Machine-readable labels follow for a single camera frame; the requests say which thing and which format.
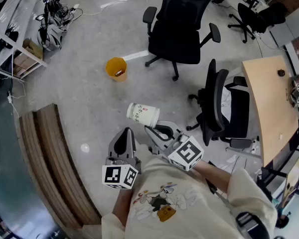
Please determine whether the person's left forearm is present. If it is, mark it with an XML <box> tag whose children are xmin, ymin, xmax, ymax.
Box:
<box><xmin>111</xmin><ymin>187</ymin><xmax>138</xmax><ymax>218</ymax></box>

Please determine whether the white cloth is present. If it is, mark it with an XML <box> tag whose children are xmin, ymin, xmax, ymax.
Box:
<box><xmin>220</xmin><ymin>86</ymin><xmax>232</xmax><ymax>124</ymax></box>

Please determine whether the small black office chair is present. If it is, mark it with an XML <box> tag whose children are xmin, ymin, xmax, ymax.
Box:
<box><xmin>227</xmin><ymin>1</ymin><xmax>289</xmax><ymax>44</ymax></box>

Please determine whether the large black office chair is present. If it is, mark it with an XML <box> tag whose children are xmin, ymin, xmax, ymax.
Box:
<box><xmin>142</xmin><ymin>0</ymin><xmax>222</xmax><ymax>82</ymax></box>

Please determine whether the person's cream printed shirt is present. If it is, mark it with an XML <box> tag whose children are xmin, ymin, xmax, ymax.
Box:
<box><xmin>101</xmin><ymin>143</ymin><xmax>279</xmax><ymax>239</ymax></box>

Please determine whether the tangle of black cables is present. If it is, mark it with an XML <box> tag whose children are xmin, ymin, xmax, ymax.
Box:
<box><xmin>36</xmin><ymin>0</ymin><xmax>83</xmax><ymax>29</ymax></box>

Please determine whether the white metal shelf rack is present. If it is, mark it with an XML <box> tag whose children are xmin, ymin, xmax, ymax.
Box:
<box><xmin>0</xmin><ymin>0</ymin><xmax>48</xmax><ymax>81</ymax></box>

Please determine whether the orange waste bin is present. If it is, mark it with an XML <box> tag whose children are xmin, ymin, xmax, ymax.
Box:
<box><xmin>105</xmin><ymin>57</ymin><xmax>128</xmax><ymax>83</ymax></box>

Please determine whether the white paper cup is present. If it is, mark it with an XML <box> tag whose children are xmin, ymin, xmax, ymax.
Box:
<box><xmin>126</xmin><ymin>102</ymin><xmax>161</xmax><ymax>129</ymax></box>

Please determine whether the curved wooden bench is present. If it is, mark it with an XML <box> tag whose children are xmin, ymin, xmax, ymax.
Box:
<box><xmin>14</xmin><ymin>103</ymin><xmax>102</xmax><ymax>231</ymax></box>

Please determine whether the person's right forearm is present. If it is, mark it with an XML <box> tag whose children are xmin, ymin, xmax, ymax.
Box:
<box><xmin>192</xmin><ymin>159</ymin><xmax>233</xmax><ymax>197</ymax></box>

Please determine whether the light wooden table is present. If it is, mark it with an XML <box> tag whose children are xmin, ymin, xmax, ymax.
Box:
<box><xmin>241</xmin><ymin>55</ymin><xmax>299</xmax><ymax>168</ymax></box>

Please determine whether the brown cardboard box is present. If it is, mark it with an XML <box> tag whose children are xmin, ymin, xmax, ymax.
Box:
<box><xmin>13</xmin><ymin>52</ymin><xmax>38</xmax><ymax>76</ymax></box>
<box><xmin>22</xmin><ymin>38</ymin><xmax>44</xmax><ymax>60</ymax></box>

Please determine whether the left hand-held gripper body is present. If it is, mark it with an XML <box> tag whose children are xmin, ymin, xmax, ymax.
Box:
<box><xmin>102</xmin><ymin>155</ymin><xmax>142</xmax><ymax>190</ymax></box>

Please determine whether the black shoulder strap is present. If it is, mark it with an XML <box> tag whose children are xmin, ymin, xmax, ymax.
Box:
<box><xmin>235</xmin><ymin>211</ymin><xmax>271</xmax><ymax>239</ymax></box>

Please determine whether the white power cable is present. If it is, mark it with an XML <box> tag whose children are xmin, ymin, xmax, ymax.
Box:
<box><xmin>6</xmin><ymin>78</ymin><xmax>26</xmax><ymax>118</ymax></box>

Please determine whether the black mesh office chair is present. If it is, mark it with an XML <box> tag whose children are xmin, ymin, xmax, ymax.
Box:
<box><xmin>186</xmin><ymin>58</ymin><xmax>259</xmax><ymax>149</ymax></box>

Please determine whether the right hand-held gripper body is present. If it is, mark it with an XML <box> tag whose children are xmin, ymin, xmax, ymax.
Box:
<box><xmin>149</xmin><ymin>132</ymin><xmax>205</xmax><ymax>172</ymax></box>

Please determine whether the grey backpack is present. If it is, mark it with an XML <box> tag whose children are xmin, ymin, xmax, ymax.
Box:
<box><xmin>37</xmin><ymin>23</ymin><xmax>63</xmax><ymax>52</ymax></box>

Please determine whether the white cabinet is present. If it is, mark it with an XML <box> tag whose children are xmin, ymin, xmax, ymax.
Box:
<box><xmin>269</xmin><ymin>5</ymin><xmax>299</xmax><ymax>48</ymax></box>

